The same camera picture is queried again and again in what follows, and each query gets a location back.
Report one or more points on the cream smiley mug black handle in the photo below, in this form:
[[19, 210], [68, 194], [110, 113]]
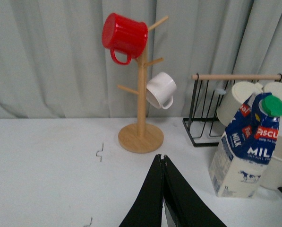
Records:
[[272, 176]]

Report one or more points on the red enamel mug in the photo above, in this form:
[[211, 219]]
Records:
[[125, 38]]

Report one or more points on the wooden mug tree stand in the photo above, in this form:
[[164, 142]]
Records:
[[141, 137]]

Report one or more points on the left cream ribbed cup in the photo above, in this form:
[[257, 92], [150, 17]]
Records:
[[234, 98]]

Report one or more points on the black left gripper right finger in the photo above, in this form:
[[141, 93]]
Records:
[[183, 207]]

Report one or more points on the white ceramic mug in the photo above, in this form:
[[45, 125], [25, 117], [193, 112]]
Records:
[[160, 90]]

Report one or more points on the Pascual milk carton green cap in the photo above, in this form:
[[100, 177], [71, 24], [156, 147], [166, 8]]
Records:
[[246, 147]]

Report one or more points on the black wire cup rack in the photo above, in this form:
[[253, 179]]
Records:
[[202, 125]]

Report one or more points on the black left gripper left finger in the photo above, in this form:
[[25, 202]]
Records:
[[147, 208]]

